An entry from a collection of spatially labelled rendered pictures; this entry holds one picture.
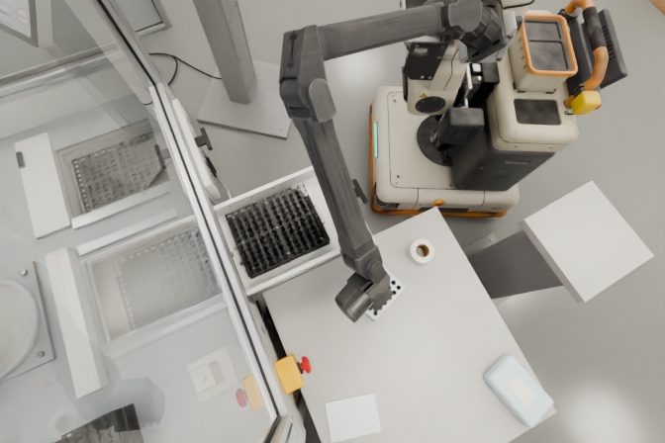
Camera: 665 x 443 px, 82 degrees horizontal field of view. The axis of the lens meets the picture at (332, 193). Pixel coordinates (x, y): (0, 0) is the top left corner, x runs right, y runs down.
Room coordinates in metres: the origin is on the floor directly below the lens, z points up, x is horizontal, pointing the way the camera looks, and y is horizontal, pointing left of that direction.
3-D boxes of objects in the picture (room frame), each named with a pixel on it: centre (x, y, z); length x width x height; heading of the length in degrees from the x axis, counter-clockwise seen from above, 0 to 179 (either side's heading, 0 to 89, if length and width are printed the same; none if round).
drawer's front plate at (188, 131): (0.45, 0.40, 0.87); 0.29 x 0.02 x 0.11; 31
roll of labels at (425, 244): (0.25, -0.27, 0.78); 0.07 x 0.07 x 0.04
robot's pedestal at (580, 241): (0.35, -0.79, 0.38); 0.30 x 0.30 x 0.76; 35
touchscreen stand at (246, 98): (1.21, 0.51, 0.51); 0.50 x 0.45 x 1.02; 84
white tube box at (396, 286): (0.12, -0.16, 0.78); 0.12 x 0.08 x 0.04; 141
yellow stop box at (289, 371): (-0.09, 0.05, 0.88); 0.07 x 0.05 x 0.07; 31
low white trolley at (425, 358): (-0.02, -0.24, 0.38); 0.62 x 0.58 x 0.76; 31
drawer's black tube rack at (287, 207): (0.24, 0.13, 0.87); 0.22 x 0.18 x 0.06; 121
